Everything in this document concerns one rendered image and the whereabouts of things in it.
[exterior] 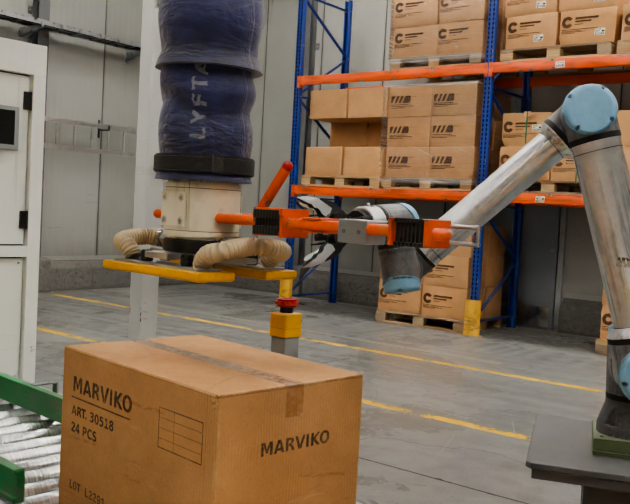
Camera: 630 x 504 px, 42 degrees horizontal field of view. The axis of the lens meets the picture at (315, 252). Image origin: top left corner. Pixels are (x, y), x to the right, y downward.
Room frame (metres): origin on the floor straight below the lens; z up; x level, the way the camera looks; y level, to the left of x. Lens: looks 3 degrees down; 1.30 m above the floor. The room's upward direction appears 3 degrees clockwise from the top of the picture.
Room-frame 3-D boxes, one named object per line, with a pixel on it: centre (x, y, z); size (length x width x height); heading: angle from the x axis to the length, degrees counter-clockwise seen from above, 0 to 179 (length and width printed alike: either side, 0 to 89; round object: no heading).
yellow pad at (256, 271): (1.95, 0.20, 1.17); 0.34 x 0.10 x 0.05; 48
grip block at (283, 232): (1.72, 0.07, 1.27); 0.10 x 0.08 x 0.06; 138
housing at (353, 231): (1.57, -0.09, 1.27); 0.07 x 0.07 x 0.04; 48
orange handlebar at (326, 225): (1.84, 0.03, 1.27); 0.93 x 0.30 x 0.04; 48
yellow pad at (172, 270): (1.81, 0.32, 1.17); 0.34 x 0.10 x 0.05; 48
